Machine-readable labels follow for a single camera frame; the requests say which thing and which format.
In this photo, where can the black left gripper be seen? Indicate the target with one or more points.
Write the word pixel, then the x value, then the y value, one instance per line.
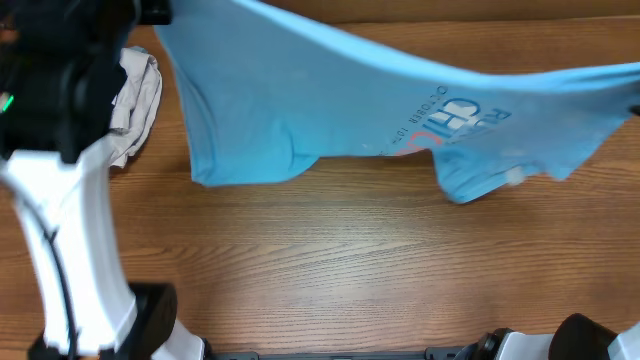
pixel 151 10

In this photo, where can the light blue t-shirt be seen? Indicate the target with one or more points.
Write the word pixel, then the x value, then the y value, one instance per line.
pixel 266 93

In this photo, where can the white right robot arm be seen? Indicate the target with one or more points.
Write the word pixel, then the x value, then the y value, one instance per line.
pixel 577 338

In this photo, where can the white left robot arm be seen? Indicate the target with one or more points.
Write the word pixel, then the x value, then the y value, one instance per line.
pixel 59 75

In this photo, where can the beige folded garment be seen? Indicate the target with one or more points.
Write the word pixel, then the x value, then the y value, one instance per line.
pixel 135 106

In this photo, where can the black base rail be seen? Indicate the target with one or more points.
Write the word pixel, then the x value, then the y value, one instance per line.
pixel 432 353

